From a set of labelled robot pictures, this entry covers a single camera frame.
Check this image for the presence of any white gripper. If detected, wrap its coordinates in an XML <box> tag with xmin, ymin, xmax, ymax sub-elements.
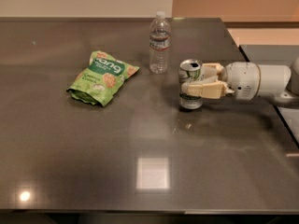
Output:
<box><xmin>181</xmin><ymin>62</ymin><xmax>260</xmax><ymax>101</ymax></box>

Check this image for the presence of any silver green 7up can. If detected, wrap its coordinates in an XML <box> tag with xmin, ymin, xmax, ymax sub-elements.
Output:
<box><xmin>178</xmin><ymin>59</ymin><xmax>204</xmax><ymax>109</ymax></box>

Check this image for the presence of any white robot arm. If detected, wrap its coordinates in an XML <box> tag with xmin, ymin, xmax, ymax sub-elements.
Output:
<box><xmin>179</xmin><ymin>59</ymin><xmax>298</xmax><ymax>108</ymax></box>

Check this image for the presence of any grey side table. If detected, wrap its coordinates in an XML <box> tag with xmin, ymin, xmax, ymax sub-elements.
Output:
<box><xmin>240</xmin><ymin>45</ymin><xmax>299</xmax><ymax>145</ymax></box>

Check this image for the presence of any clear plastic water bottle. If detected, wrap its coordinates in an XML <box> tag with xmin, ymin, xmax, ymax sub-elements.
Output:
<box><xmin>149</xmin><ymin>11</ymin><xmax>171</xmax><ymax>74</ymax></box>

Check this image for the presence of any green snack chip bag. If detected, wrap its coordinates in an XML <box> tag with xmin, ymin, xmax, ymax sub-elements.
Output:
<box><xmin>67</xmin><ymin>50</ymin><xmax>139</xmax><ymax>106</ymax></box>

